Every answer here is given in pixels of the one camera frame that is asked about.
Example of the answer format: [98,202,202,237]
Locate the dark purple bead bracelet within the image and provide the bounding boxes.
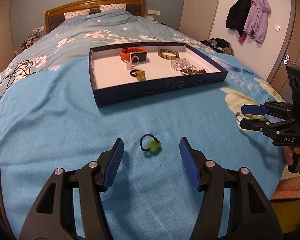
[180,67,208,76]

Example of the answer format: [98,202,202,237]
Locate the clear crystal bead bracelet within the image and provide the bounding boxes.
[170,57,191,72]

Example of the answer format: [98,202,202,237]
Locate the green charm black bead ring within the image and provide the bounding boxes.
[139,134,162,155]

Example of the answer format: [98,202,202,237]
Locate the amber tortoise bangle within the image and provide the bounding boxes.
[158,48,179,61]

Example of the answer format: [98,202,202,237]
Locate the pink charm ring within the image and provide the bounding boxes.
[125,55,141,70]

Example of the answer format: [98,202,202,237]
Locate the orange smart watch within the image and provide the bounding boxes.
[120,47,147,61]

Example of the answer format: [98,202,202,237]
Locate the green gold brooch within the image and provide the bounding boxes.
[186,66,197,75]

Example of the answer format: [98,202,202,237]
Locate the pink sleeve right forearm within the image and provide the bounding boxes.
[272,176,300,200]

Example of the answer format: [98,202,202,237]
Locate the person's right hand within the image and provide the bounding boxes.
[284,146,300,173]

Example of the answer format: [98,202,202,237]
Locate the purple hanging jacket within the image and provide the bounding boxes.
[239,0,271,44]

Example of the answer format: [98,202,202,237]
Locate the pile of dark clothes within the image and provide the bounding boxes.
[201,38,234,56]

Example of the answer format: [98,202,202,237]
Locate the black hanging jacket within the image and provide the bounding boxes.
[226,0,252,36]

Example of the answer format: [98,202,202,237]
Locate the blue floral towel blanket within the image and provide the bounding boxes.
[0,57,284,239]

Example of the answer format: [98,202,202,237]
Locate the beige wardrobe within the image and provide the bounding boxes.
[179,0,219,41]

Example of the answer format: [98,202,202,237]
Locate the navy box lid tray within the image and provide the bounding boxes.
[89,42,228,107]

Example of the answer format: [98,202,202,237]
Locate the wooden headboard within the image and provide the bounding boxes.
[44,0,146,34]

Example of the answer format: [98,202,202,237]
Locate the teal floral duvet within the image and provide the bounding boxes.
[0,10,212,99]

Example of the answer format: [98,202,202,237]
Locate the right patterned pillow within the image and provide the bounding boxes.
[99,3,126,12]

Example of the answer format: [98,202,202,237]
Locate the patterned pillow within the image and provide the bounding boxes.
[99,3,126,12]
[64,9,90,21]

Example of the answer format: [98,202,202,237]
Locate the left patterned pillow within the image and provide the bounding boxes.
[64,9,90,21]

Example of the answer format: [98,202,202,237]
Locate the wall light switch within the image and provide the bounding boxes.
[274,24,280,32]

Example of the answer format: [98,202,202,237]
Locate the black cable bundle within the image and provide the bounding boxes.
[0,60,36,112]

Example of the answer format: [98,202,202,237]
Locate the wall power socket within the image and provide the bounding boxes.
[147,10,160,16]

